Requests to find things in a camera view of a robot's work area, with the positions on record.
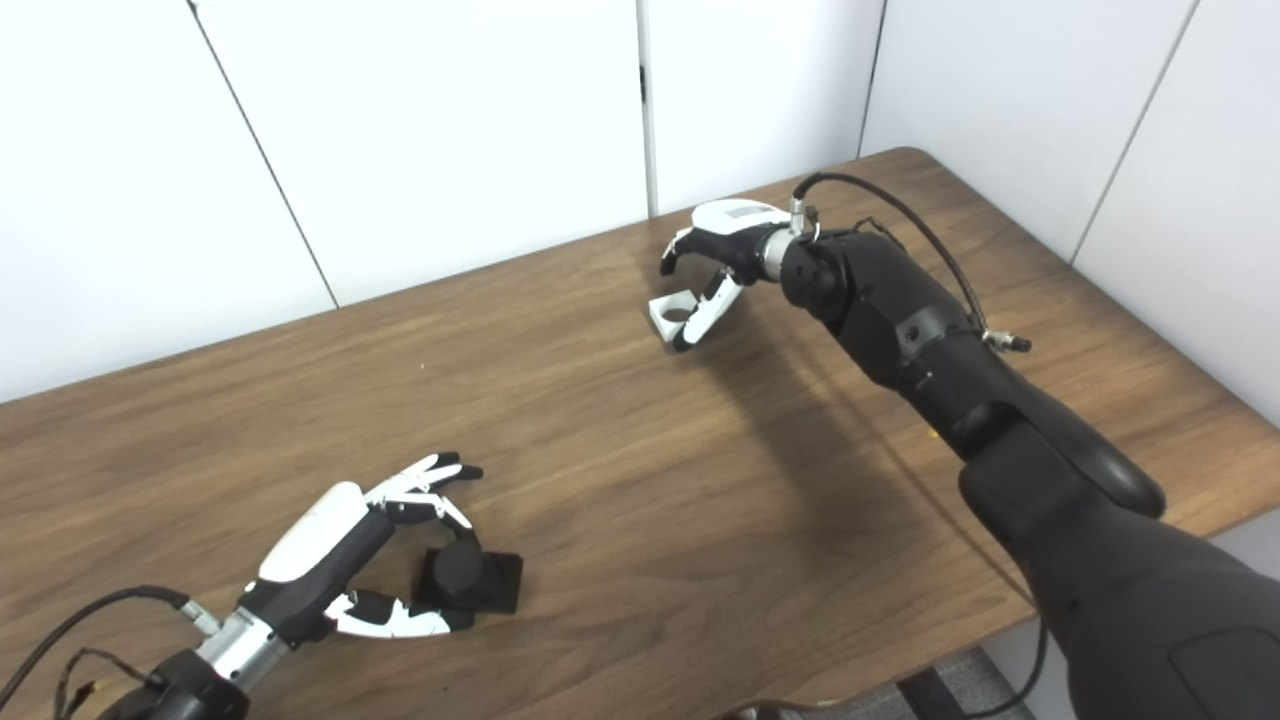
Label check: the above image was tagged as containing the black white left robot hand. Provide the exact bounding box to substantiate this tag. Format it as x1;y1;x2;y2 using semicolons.
195;452;485;691

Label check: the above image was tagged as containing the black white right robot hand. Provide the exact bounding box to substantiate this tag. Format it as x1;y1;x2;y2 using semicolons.
658;199;801;354

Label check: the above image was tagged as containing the white square piece with hole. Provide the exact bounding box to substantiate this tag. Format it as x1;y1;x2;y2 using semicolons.
648;288;713;341

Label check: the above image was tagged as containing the black peg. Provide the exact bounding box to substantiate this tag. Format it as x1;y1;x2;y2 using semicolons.
415;541;524;616

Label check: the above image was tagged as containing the thin right wrist wire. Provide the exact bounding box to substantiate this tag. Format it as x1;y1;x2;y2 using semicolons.
855;215;913;253

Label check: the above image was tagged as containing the thin wrist wire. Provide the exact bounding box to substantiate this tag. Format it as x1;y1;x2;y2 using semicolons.
855;215;913;253
55;648;166;720

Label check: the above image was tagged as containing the thin left wrist wire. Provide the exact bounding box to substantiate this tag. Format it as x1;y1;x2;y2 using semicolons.
55;648;166;720

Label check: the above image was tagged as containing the thin black floor cable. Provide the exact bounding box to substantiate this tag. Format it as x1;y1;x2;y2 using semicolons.
985;615;1051;720

